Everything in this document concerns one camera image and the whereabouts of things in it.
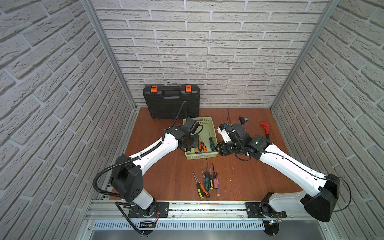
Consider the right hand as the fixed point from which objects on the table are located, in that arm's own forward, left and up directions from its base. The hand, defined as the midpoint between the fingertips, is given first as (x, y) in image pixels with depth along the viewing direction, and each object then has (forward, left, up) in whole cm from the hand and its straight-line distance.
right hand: (218, 146), depth 75 cm
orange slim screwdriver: (-16, +9, -18) cm, 25 cm away
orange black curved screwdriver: (+10, +6, -17) cm, 21 cm away
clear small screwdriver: (-8, +8, -19) cm, 23 cm away
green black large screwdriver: (-11, +6, -17) cm, 21 cm away
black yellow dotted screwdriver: (-11, +4, -17) cm, 21 cm away
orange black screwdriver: (+11, +8, -17) cm, 22 cm away
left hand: (+8, +11, -5) cm, 14 cm away
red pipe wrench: (+24, -42, -18) cm, 51 cm away
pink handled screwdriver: (-11, +2, -18) cm, 21 cm away
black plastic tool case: (+37, +26, -1) cm, 45 cm away
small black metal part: (+30, -26, -18) cm, 44 cm away
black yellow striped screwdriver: (+9, +13, -19) cm, 25 cm away
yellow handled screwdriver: (+8, +11, -18) cm, 23 cm away
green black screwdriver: (+12, 0, -19) cm, 22 cm away
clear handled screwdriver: (-16, +1, -19) cm, 25 cm away
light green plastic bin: (+16, +2, -19) cm, 25 cm away
